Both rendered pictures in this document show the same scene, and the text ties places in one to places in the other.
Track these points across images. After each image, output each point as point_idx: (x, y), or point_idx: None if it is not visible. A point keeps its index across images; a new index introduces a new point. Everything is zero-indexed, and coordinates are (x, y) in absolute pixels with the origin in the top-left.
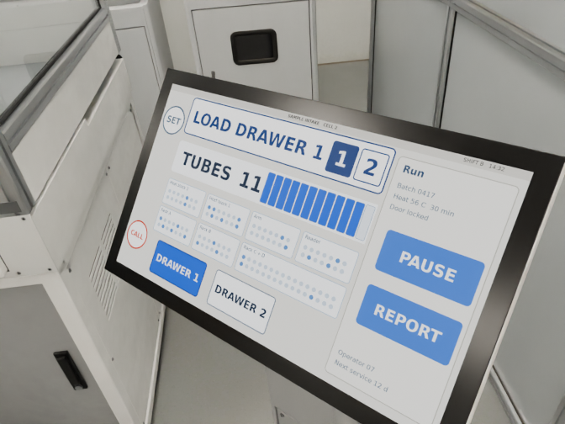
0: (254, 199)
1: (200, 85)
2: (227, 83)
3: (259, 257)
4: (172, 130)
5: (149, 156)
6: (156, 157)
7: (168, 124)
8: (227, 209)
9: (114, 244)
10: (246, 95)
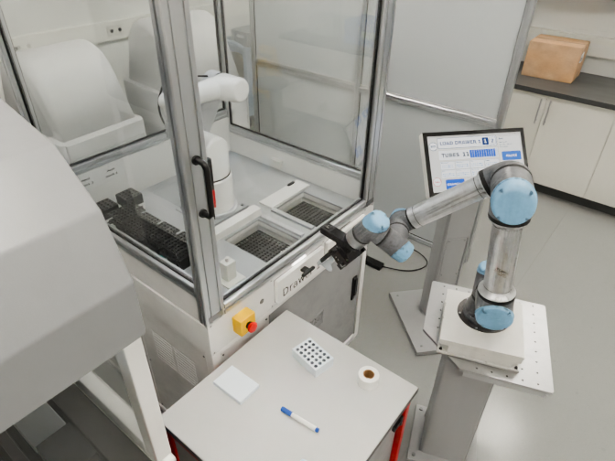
0: (469, 157)
1: (436, 134)
2: (446, 132)
3: (477, 170)
4: (434, 149)
5: (429, 159)
6: (432, 158)
7: (432, 148)
8: (462, 163)
9: (430, 188)
10: (453, 134)
